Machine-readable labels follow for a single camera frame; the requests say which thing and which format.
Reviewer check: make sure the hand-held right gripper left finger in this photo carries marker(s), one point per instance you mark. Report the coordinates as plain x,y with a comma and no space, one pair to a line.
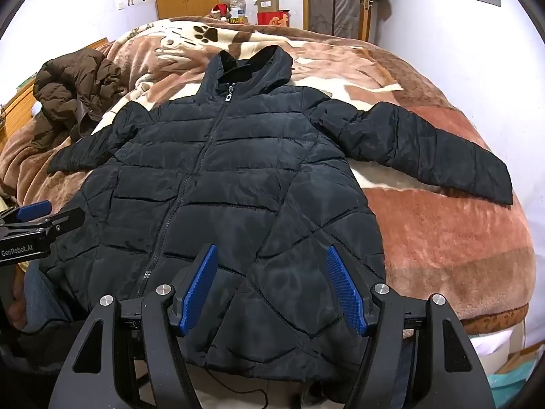
196,289

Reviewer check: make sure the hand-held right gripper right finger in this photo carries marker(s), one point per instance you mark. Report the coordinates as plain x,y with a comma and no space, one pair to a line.
347,294

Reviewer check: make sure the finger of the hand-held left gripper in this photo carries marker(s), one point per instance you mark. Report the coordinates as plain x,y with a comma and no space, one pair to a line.
35,211
66,219

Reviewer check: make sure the black puffer jacket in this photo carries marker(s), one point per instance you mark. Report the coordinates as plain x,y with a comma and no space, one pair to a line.
238,170

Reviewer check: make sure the person's left leg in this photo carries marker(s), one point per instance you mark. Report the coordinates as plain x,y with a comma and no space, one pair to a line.
44,300

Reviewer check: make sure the brown printed fleece blanket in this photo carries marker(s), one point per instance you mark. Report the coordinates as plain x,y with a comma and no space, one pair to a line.
425,230

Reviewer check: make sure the brown puffer jacket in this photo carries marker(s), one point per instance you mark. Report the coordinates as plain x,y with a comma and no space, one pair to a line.
72,89

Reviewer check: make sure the white storage box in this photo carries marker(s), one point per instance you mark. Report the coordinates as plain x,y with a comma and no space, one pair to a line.
489,347

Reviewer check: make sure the teal plastic bag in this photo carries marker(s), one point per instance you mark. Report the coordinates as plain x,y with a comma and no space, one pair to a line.
506,385

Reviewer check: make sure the red santa hat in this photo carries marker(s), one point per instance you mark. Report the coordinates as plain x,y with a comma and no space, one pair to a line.
220,10

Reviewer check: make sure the clear plastic jar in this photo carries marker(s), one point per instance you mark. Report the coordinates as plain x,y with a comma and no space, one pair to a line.
238,7

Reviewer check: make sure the red gift box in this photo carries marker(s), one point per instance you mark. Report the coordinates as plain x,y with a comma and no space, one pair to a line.
274,18

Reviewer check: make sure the grey fabric wardrobe cover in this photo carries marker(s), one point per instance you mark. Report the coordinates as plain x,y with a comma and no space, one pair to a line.
338,0

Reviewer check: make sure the open cardboard box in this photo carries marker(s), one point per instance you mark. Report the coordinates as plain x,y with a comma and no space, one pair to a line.
266,3

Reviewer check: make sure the wooden bed frame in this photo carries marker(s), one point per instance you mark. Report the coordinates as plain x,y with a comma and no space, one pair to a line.
19,106

